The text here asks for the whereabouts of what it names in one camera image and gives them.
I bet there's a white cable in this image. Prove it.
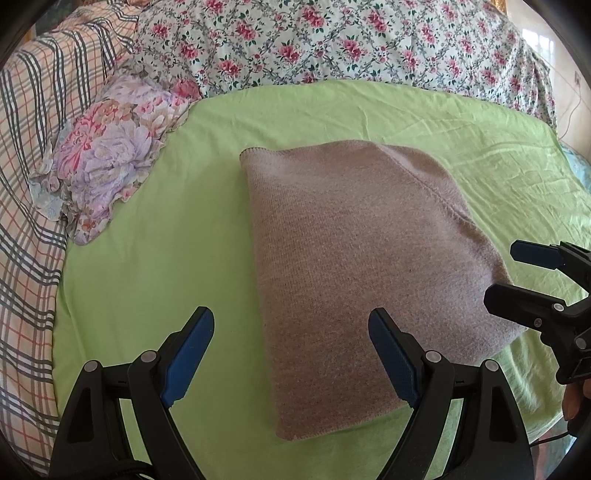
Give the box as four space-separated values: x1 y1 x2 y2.
558 85 585 139

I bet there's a light green bed sheet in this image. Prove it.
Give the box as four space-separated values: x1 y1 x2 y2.
53 80 591 480

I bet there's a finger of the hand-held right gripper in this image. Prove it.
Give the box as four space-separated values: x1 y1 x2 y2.
510 240 591 273
484 284 591 334

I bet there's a purple floral ruffled pillow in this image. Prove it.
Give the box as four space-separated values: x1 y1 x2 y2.
28 74 202 246

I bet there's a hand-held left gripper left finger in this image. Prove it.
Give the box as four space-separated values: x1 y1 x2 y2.
48 307 215 480

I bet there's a beige pink knitted sweater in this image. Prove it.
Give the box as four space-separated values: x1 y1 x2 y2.
239 141 530 442

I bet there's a black cable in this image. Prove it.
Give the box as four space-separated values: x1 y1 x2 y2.
530 427 575 449

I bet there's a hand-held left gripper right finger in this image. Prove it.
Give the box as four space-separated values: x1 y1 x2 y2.
368 308 539 480

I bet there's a plaid checked blanket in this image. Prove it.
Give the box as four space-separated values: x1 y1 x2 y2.
0 4 144 467

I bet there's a white quilt with pink flowers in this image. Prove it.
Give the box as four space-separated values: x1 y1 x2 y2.
134 0 558 131

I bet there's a person's right hand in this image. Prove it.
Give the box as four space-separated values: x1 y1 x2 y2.
562 382 591 422

